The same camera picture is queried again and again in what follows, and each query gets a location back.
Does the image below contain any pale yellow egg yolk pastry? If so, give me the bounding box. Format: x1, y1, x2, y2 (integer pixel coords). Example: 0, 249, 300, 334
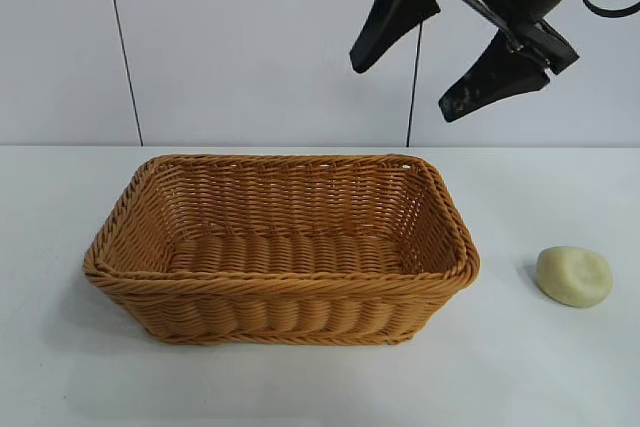
536, 245, 614, 310

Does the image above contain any brown woven wicker basket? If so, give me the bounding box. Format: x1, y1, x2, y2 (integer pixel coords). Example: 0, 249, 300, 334
82, 153, 482, 348

